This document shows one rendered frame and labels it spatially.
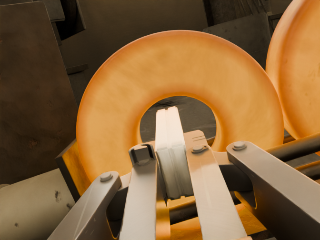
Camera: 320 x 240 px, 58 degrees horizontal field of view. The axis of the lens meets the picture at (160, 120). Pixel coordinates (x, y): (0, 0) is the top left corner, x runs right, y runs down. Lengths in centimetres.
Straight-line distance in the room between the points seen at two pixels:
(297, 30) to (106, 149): 16
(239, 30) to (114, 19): 499
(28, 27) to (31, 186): 23
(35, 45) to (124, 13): 701
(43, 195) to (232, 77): 17
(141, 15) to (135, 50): 741
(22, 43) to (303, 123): 33
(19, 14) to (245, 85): 30
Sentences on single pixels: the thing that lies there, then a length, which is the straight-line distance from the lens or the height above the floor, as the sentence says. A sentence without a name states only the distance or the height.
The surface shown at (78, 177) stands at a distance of 22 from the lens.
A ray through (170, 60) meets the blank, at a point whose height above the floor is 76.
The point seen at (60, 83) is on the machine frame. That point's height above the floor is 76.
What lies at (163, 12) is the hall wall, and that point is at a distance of 800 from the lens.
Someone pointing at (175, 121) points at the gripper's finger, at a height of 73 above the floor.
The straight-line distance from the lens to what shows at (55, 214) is 24.
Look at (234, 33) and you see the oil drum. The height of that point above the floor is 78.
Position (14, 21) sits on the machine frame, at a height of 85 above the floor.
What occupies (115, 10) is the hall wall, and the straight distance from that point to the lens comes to 732.
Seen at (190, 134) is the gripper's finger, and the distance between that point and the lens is 17.
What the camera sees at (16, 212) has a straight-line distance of 26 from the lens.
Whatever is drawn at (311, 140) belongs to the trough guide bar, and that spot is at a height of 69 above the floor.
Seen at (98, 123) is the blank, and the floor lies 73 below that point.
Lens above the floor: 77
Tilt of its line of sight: 13 degrees down
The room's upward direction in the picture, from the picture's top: 14 degrees counter-clockwise
